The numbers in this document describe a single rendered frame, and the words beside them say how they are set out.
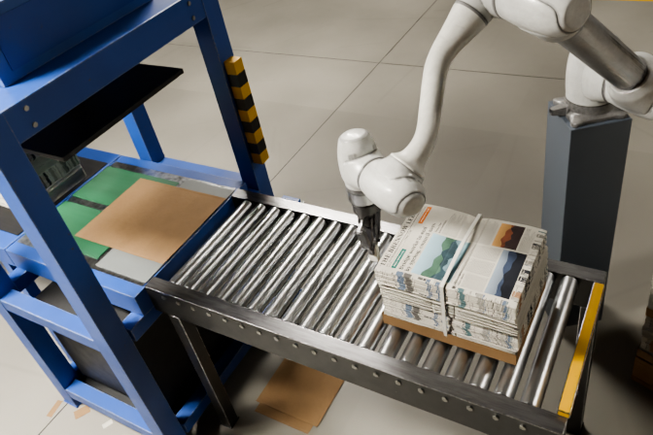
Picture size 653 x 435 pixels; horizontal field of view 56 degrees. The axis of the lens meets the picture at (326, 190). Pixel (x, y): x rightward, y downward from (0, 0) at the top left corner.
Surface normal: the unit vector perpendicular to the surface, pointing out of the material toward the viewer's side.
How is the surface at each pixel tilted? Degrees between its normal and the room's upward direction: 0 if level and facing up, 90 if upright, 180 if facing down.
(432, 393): 90
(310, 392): 0
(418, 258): 3
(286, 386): 0
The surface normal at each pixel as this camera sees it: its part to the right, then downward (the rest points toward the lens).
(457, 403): -0.48, 0.60
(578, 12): 0.42, 0.44
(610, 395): -0.17, -0.78
